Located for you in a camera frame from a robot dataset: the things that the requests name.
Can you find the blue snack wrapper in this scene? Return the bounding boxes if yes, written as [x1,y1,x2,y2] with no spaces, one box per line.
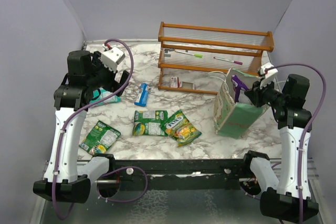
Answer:
[134,83,150,107]

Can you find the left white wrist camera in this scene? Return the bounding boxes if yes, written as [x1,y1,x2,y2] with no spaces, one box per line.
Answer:
[100,47,125,73]

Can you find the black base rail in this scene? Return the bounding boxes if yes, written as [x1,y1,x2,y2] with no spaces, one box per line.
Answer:
[99,154,257,191]

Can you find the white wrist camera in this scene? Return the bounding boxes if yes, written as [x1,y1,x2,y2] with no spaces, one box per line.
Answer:
[258,62,278,89]
[100,47,125,73]

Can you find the green Fox's candy bag back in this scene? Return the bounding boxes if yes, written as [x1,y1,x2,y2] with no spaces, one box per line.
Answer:
[132,110,168,136]

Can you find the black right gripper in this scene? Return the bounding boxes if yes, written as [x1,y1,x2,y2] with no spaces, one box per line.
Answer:
[245,76,287,109]

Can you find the green capped marker pen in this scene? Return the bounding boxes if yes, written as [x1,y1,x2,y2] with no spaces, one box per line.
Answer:
[175,50,203,58]

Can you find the wooden shelf rack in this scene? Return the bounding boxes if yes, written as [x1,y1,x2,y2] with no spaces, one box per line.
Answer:
[158,22,275,91]

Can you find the purple cable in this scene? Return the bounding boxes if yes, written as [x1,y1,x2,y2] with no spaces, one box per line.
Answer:
[51,38,149,221]
[245,63,327,224]

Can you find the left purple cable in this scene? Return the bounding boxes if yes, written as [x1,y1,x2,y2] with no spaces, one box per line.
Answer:
[51,38,149,221]

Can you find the purple capped marker pen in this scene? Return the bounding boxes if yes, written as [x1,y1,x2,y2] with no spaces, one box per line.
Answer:
[213,57,243,65]

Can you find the purple snack bag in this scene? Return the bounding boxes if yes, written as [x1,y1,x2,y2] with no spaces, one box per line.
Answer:
[231,74,249,103]

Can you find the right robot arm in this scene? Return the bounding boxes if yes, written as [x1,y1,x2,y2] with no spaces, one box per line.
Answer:
[241,74,319,223]

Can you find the green candy bag near left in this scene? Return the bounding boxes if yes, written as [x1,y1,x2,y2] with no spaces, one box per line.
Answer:
[79,121,121,156]

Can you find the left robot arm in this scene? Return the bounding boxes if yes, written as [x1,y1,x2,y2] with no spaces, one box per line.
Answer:
[33,47,129,204]

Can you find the red white staples box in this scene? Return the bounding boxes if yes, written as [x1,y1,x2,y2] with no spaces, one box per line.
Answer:
[170,77,195,90]

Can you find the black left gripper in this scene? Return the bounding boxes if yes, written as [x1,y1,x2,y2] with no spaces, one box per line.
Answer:
[87,51,129,95]

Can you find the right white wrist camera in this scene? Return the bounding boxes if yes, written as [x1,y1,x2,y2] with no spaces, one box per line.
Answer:
[258,62,278,89]

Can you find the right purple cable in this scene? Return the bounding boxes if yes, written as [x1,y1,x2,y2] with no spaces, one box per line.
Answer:
[245,63,327,224]

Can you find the Fox's spring tea candy bag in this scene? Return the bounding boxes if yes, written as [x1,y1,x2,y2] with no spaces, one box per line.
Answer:
[160,110,202,147]

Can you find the teal snack bag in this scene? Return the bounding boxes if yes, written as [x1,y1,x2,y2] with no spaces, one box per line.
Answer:
[88,89,122,108]

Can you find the green beige paper bag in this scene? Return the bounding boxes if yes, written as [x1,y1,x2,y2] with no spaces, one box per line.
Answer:
[214,68,269,138]

